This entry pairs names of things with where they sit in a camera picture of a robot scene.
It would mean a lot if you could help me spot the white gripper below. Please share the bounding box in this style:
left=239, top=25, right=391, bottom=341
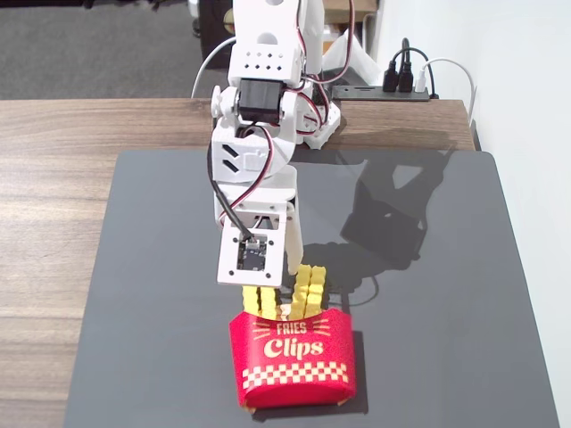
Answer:
left=212, top=167, right=305, bottom=276

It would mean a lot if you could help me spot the yellow crinkle fry clip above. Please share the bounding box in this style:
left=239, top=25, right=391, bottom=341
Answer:
left=290, top=264, right=312, bottom=321
left=260, top=287, right=278, bottom=320
left=304, top=266, right=327, bottom=320
left=242, top=286, right=262, bottom=318

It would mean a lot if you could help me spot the red fries clips box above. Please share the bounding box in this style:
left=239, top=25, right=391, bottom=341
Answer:
left=228, top=306, right=357, bottom=409

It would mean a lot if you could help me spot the black usb hub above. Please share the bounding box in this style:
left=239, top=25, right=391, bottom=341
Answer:
left=332, top=84, right=432, bottom=103

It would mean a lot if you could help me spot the dark grey mat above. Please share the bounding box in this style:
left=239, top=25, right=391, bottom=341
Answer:
left=62, top=149, right=561, bottom=428

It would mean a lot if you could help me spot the white paper bag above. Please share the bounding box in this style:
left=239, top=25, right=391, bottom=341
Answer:
left=321, top=29, right=383, bottom=86

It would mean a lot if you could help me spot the black speaker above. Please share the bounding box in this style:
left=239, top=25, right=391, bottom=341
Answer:
left=200, top=0, right=236, bottom=70

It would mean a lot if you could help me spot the brown cardboard box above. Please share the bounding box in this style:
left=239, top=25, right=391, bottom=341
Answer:
left=323, top=0, right=380, bottom=12

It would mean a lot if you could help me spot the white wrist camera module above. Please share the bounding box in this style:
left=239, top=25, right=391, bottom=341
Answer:
left=216, top=221, right=286, bottom=288

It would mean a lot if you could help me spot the black camera cable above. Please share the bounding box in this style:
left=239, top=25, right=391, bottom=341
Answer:
left=206, top=133, right=256, bottom=244

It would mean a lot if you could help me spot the red black servo wire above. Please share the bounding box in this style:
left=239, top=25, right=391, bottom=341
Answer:
left=220, top=123, right=277, bottom=222

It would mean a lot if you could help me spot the thin white cable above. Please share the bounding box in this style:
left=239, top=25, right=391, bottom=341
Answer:
left=190, top=37, right=237, bottom=100

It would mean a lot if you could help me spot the white usb cable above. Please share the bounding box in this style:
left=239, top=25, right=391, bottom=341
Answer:
left=414, top=57, right=477, bottom=130

